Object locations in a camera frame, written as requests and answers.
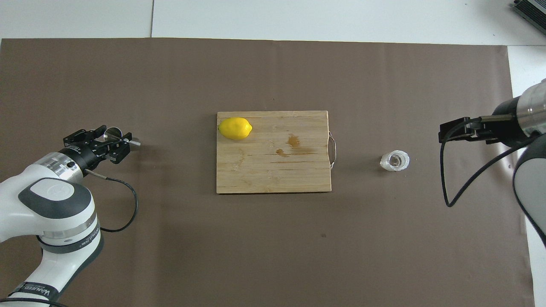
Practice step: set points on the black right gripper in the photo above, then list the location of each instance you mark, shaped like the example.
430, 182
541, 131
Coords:
509, 128

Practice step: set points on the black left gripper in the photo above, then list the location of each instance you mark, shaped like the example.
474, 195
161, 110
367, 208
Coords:
85, 155

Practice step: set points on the steel double jigger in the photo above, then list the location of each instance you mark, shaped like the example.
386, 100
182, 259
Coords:
113, 133

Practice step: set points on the small clear glass cup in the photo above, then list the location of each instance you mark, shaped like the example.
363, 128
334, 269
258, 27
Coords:
395, 161

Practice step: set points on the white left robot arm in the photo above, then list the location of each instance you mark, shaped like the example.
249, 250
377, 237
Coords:
51, 213

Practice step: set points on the brown paper table mat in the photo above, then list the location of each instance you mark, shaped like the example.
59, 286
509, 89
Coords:
170, 238

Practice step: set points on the yellow lemon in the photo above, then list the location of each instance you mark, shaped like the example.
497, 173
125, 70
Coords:
234, 128

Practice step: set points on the grey ribbed device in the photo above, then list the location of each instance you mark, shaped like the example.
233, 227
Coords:
531, 13

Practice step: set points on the wooden cutting board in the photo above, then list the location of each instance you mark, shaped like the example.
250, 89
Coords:
264, 170

